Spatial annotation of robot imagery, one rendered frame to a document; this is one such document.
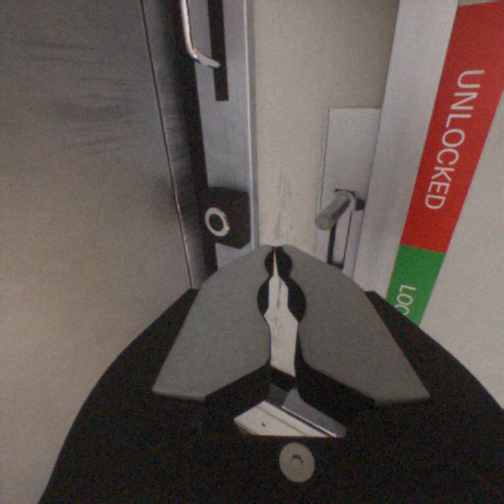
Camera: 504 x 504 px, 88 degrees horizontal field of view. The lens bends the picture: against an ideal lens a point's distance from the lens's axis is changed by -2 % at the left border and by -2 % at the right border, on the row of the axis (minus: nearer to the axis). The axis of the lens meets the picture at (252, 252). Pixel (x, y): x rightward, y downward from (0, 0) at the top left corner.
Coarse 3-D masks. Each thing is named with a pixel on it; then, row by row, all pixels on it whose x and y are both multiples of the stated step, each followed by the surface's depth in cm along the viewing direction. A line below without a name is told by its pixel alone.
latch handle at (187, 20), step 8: (184, 0) 19; (184, 8) 19; (184, 16) 19; (184, 24) 20; (192, 24) 20; (184, 32) 20; (192, 32) 20; (192, 40) 20; (192, 48) 20; (192, 56) 21; (200, 56) 21; (208, 56) 22; (200, 64) 22; (208, 64) 22; (216, 64) 23
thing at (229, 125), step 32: (192, 0) 22; (224, 0) 21; (224, 32) 22; (224, 64) 23; (224, 96) 25; (224, 128) 26; (256, 128) 26; (224, 160) 28; (256, 160) 27; (256, 192) 28; (256, 224) 30; (224, 256) 34
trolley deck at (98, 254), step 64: (0, 0) 15; (64, 0) 17; (128, 0) 20; (0, 64) 15; (64, 64) 18; (128, 64) 22; (0, 128) 16; (64, 128) 19; (128, 128) 23; (0, 192) 17; (64, 192) 20; (128, 192) 25; (0, 256) 18; (64, 256) 21; (128, 256) 26; (0, 320) 18; (64, 320) 22; (128, 320) 28; (0, 384) 19; (64, 384) 24; (0, 448) 20
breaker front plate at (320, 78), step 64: (256, 0) 21; (320, 0) 19; (384, 0) 17; (256, 64) 23; (320, 64) 21; (384, 64) 18; (320, 128) 23; (320, 192) 24; (320, 256) 28; (448, 256) 22; (448, 320) 24
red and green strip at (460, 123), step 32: (480, 32) 15; (448, 64) 17; (480, 64) 16; (448, 96) 17; (480, 96) 17; (448, 128) 18; (480, 128) 17; (448, 160) 19; (416, 192) 21; (448, 192) 20; (416, 224) 22; (448, 224) 21; (416, 256) 23; (416, 288) 24; (416, 320) 25
